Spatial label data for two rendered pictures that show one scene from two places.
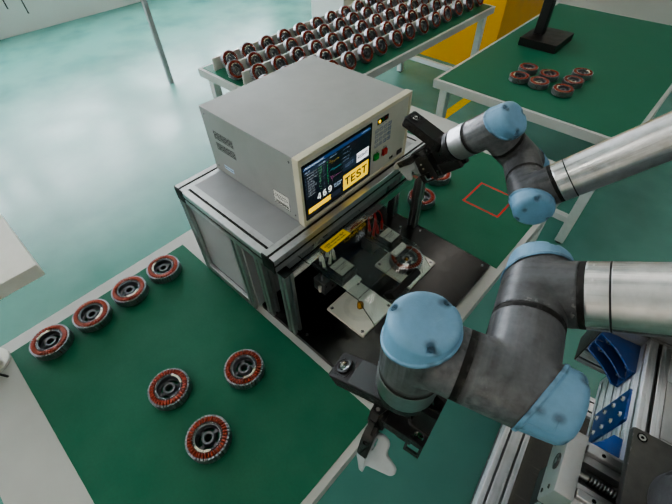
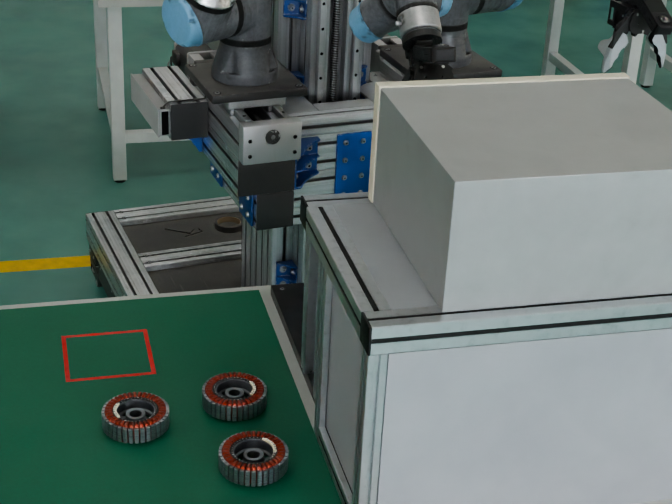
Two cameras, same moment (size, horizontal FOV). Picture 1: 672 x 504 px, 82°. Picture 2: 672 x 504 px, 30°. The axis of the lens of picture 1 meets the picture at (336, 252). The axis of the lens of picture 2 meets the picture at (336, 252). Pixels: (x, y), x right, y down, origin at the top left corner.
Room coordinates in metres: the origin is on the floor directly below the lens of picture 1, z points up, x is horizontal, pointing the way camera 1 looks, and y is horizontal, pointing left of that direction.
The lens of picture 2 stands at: (2.70, 0.71, 1.99)
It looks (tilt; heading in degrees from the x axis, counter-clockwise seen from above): 27 degrees down; 211
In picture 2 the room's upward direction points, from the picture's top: 3 degrees clockwise
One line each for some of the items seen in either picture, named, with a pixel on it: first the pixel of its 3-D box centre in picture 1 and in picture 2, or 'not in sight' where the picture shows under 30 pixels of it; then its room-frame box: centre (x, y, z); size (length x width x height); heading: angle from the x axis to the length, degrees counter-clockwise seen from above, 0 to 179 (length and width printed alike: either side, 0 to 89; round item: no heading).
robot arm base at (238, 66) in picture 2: not in sight; (245, 54); (0.48, -0.88, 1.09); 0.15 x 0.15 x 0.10
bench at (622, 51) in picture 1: (560, 108); not in sight; (2.63, -1.67, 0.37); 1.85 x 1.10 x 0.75; 136
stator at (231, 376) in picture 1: (244, 368); not in sight; (0.50, 0.27, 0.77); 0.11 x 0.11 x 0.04
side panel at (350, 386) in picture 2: not in sight; (347, 396); (1.29, -0.09, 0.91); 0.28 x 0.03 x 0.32; 46
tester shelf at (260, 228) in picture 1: (309, 169); (538, 252); (1.00, 0.07, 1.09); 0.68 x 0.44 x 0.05; 136
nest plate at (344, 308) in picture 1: (360, 307); not in sight; (0.70, -0.07, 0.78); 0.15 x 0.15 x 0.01; 46
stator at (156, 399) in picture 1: (170, 388); not in sight; (0.45, 0.48, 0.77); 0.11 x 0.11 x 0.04
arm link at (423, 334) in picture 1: (419, 346); not in sight; (0.20, -0.09, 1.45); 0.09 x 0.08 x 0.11; 62
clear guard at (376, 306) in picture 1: (356, 256); not in sight; (0.69, -0.06, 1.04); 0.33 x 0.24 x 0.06; 46
